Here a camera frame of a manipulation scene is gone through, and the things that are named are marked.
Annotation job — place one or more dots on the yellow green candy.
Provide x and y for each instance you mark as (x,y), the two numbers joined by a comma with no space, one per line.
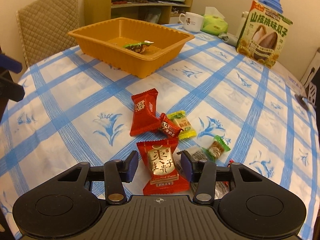
(180,119)

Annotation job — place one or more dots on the dark clear snack packet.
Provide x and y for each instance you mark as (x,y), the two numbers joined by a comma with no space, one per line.
(198,153)

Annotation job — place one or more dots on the small red beef snack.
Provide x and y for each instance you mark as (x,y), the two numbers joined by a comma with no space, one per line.
(168,127)

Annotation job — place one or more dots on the red date snack packet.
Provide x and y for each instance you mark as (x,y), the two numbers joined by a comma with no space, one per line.
(158,158)

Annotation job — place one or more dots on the green tissue pack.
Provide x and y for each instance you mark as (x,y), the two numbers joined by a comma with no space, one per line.
(214,22)

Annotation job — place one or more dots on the white ceramic mug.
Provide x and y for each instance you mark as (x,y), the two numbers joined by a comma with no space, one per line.
(191,22)

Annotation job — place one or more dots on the small plastic card packet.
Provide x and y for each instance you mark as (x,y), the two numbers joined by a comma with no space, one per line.
(293,84)

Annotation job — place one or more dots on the silver green foil pouch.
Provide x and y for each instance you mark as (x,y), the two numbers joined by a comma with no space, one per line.
(139,47)

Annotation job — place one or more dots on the blue checked tablecloth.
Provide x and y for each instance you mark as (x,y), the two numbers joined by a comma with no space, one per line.
(77,108)

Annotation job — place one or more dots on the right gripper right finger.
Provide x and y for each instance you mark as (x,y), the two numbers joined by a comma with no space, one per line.
(202,172)

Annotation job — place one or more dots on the left quilted beige chair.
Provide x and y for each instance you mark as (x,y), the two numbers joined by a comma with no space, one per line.
(43,28)

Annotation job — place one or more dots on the large red snack packet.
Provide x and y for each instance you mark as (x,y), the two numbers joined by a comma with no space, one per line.
(144,113)

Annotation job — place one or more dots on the grey crumpled cloth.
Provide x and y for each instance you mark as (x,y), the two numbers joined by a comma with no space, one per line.
(228,39)

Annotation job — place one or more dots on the sunflower seed snack box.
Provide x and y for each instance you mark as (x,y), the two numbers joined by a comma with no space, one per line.
(263,35)

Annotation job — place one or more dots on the black round coaster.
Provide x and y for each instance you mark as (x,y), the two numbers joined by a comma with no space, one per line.
(302,103)

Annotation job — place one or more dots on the white phone stand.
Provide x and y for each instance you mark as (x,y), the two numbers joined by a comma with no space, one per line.
(312,91)

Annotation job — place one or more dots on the orange plastic tray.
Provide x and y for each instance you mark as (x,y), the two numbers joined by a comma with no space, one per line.
(105,40)

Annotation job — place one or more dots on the wooden shelf unit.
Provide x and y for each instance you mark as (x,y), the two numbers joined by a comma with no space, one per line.
(100,10)

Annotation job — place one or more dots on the blue thermos jug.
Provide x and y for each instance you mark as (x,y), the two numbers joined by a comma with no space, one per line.
(274,4)

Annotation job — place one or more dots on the black cabinet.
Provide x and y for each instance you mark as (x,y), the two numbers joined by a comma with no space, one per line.
(312,69)

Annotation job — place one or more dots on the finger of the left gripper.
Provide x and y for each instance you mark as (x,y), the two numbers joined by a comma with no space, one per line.
(9,89)
(10,63)

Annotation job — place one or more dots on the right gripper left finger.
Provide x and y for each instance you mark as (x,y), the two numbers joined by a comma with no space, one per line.
(117,172)

